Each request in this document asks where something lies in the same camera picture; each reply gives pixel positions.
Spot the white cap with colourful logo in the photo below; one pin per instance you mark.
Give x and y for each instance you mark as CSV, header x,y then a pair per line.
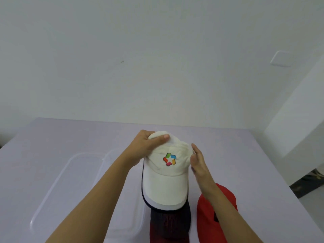
x,y
165,187

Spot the clear plastic container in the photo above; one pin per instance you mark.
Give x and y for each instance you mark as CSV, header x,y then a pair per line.
x,y
126,225

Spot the dark grey and maroon cap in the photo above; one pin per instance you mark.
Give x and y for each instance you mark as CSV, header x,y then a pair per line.
x,y
169,225

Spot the dark object on floor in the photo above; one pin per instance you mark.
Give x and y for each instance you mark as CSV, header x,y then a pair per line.
x,y
307,183

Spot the person's left forearm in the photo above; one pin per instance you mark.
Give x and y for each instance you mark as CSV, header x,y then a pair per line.
x,y
93,204

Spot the person's right hand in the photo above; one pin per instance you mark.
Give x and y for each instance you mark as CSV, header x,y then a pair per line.
x,y
201,172

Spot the clear plastic lid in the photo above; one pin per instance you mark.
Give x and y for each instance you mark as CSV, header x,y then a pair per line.
x,y
63,187

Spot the red cap with black patch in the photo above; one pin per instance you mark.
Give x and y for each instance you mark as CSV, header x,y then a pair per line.
x,y
205,225

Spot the person's left hand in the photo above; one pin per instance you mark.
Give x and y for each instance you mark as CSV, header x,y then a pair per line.
x,y
139,149

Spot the person's right forearm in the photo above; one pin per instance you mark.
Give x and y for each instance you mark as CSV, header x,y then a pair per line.
x,y
227,220

